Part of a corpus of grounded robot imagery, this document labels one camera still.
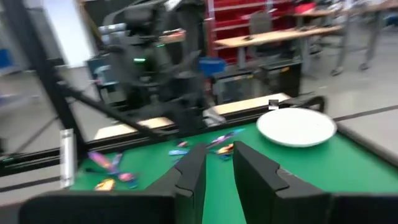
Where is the blue bin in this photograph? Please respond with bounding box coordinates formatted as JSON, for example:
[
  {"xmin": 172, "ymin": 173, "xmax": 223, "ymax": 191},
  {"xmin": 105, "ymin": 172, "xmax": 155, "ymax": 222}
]
[{"xmin": 198, "ymin": 57, "xmax": 227, "ymax": 77}]

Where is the white round plate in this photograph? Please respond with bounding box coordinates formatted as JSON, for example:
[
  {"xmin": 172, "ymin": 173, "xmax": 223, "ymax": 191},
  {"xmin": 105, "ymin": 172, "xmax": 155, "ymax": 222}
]
[{"xmin": 256, "ymin": 107, "xmax": 338, "ymax": 149}]

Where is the iridescent rainbow knife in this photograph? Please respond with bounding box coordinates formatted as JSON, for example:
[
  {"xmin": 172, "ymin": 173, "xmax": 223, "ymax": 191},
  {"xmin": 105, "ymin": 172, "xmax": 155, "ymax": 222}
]
[{"xmin": 88, "ymin": 151, "xmax": 116, "ymax": 175}]

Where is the grey office chair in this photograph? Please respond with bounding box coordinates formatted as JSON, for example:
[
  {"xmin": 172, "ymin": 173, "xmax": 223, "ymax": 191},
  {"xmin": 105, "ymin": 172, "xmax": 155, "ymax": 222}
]
[{"xmin": 248, "ymin": 11, "xmax": 274, "ymax": 55}]

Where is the white frame bracket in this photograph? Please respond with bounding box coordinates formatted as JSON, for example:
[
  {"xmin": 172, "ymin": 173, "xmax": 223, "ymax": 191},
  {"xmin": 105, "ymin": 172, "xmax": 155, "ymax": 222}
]
[{"xmin": 59, "ymin": 128, "xmax": 78, "ymax": 190}]

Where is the green table mat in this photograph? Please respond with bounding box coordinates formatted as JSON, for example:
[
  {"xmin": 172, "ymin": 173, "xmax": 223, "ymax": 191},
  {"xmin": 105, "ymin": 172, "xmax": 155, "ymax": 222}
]
[{"xmin": 70, "ymin": 119, "xmax": 398, "ymax": 224}]

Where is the black equipment cart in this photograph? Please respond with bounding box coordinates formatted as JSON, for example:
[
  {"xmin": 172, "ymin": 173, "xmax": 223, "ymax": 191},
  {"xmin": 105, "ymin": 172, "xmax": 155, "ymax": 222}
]
[{"xmin": 213, "ymin": 60, "xmax": 303, "ymax": 105}]

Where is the wooden workbench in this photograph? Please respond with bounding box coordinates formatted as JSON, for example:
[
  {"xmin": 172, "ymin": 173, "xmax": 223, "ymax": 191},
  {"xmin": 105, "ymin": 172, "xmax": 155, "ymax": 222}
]
[{"xmin": 213, "ymin": 24, "xmax": 345, "ymax": 68}]

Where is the red shelving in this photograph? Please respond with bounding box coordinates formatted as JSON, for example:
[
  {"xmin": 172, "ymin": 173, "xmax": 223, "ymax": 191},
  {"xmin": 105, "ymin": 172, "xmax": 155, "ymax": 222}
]
[{"xmin": 205, "ymin": 0, "xmax": 315, "ymax": 65}]

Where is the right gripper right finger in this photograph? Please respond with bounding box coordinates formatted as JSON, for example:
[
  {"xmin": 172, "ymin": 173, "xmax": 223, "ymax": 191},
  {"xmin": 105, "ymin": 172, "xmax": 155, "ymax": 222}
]
[{"xmin": 233, "ymin": 141, "xmax": 330, "ymax": 224}]

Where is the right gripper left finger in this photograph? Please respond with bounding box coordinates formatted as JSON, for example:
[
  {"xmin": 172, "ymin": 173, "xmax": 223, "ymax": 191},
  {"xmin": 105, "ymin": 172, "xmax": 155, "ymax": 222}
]
[{"xmin": 145, "ymin": 143, "xmax": 207, "ymax": 224}]

